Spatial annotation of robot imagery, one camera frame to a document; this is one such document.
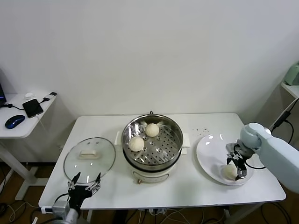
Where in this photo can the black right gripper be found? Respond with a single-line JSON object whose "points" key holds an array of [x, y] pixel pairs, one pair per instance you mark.
{"points": [[240, 157]]}

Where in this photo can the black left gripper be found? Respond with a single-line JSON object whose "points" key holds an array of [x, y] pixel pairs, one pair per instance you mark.
{"points": [[78, 194]]}

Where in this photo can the white steamed baozi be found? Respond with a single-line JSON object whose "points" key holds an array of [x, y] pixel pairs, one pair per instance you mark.
{"points": [[229, 172], [136, 143], [152, 129]]}

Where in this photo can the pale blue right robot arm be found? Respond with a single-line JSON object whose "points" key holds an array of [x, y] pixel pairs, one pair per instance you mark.
{"points": [[275, 154]]}

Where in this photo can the perforated steel steamer basket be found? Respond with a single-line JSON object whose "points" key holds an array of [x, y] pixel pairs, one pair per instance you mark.
{"points": [[163, 149]]}

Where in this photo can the white round plate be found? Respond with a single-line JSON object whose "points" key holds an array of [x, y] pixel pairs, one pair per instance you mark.
{"points": [[210, 154]]}

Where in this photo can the cream electric pot base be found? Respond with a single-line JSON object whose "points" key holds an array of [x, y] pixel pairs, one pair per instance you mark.
{"points": [[151, 173]]}

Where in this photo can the white power strip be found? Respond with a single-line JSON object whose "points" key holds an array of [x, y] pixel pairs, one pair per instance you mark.
{"points": [[158, 211]]}

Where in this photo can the white side desk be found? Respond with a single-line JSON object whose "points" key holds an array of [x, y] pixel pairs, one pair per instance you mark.
{"points": [[18, 131]]}

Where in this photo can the black smartphone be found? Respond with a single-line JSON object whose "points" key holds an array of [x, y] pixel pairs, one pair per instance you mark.
{"points": [[33, 107]]}

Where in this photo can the blue computer mouse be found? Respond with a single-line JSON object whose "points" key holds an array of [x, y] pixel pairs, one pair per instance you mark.
{"points": [[15, 121]]}

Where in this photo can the white shelf board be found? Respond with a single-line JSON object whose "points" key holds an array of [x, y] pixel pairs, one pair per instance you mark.
{"points": [[292, 89]]}

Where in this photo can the white earbuds case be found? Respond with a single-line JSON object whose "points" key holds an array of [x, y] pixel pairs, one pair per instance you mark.
{"points": [[29, 94]]}

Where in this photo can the pale green appliance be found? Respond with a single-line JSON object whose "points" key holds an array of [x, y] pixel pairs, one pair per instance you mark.
{"points": [[293, 74]]}

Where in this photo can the dark laptop screen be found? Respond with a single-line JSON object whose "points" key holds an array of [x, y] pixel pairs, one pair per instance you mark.
{"points": [[2, 91]]}

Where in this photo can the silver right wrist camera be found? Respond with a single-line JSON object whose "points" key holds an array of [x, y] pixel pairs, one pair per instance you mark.
{"points": [[231, 147]]}

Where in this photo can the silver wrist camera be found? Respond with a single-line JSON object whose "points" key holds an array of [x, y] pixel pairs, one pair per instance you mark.
{"points": [[231, 147], [60, 207]]}

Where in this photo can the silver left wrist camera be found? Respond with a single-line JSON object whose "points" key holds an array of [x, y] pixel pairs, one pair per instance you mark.
{"points": [[60, 207]]}

